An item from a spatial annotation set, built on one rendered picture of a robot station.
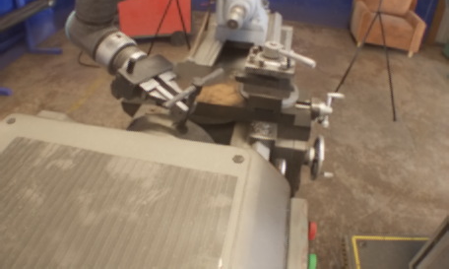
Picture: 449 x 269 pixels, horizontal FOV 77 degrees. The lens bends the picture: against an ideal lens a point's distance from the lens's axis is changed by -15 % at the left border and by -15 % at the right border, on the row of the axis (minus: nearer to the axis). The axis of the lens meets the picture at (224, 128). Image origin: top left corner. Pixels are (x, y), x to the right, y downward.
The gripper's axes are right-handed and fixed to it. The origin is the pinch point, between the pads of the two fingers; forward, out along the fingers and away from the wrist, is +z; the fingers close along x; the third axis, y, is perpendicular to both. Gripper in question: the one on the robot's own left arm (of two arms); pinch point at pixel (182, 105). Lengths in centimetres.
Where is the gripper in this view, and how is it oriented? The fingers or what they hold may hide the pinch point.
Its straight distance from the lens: 66.1
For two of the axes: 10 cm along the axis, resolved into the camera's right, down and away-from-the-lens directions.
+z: 7.8, 6.0, -1.6
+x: 4.8, -4.2, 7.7
